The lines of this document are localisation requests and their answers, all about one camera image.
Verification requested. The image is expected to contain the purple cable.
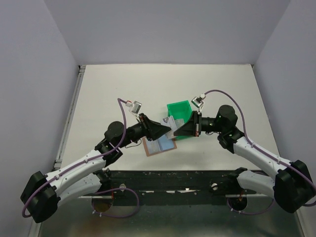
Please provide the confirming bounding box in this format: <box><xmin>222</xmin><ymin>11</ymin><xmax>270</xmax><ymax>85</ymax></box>
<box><xmin>22</xmin><ymin>98</ymin><xmax>140</xmax><ymax>218</ymax></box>
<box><xmin>204</xmin><ymin>89</ymin><xmax>316</xmax><ymax>216</ymax></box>

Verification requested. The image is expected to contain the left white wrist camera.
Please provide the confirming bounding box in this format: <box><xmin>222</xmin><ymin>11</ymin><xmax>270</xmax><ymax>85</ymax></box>
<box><xmin>125</xmin><ymin>101</ymin><xmax>142</xmax><ymax>115</ymax></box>

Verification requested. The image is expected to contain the green plastic bin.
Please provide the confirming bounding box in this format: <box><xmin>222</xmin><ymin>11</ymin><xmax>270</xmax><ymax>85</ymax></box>
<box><xmin>166</xmin><ymin>99</ymin><xmax>195</xmax><ymax>140</ymax></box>

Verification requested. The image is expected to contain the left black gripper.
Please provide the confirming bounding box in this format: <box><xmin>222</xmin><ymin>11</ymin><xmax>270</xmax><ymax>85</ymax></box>
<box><xmin>118</xmin><ymin>113</ymin><xmax>171</xmax><ymax>149</ymax></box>

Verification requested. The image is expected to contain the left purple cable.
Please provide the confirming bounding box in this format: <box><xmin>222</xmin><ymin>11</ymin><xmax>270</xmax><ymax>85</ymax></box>
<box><xmin>22</xmin><ymin>98</ymin><xmax>140</xmax><ymax>218</ymax></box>

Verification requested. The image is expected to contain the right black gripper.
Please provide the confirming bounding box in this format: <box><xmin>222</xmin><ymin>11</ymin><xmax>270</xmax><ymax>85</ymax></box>
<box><xmin>174</xmin><ymin>111</ymin><xmax>225</xmax><ymax>137</ymax></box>

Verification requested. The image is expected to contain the tan leather card holder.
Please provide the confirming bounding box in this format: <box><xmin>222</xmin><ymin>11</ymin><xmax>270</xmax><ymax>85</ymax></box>
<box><xmin>142</xmin><ymin>135</ymin><xmax>177</xmax><ymax>157</ymax></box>

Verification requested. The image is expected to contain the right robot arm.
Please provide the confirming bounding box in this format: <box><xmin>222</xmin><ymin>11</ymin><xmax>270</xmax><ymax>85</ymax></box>
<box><xmin>174</xmin><ymin>105</ymin><xmax>316</xmax><ymax>213</ymax></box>

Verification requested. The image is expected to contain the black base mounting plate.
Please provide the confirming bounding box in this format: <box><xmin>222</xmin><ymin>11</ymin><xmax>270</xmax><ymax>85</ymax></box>
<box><xmin>91</xmin><ymin>170</ymin><xmax>247</xmax><ymax>207</ymax></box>

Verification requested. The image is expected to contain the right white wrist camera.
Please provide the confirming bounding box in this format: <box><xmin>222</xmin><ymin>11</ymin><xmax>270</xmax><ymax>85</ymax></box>
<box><xmin>191</xmin><ymin>93</ymin><xmax>206</xmax><ymax>113</ymax></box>

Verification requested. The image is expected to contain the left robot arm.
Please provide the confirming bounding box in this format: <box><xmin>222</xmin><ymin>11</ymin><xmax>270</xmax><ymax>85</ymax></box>
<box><xmin>20</xmin><ymin>113</ymin><xmax>171</xmax><ymax>223</ymax></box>

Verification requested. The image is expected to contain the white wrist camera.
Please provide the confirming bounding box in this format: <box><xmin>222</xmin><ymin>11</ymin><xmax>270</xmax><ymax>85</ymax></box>
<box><xmin>191</xmin><ymin>93</ymin><xmax>206</xmax><ymax>113</ymax></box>
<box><xmin>125</xmin><ymin>101</ymin><xmax>142</xmax><ymax>115</ymax></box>

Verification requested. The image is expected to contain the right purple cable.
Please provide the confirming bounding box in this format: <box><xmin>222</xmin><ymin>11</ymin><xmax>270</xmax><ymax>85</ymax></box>
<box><xmin>204</xmin><ymin>89</ymin><xmax>316</xmax><ymax>216</ymax></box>

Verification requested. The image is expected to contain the silver VIP credit card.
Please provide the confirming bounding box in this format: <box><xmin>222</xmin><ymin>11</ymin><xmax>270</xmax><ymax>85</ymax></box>
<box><xmin>145</xmin><ymin>140</ymin><xmax>160</xmax><ymax>155</ymax></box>

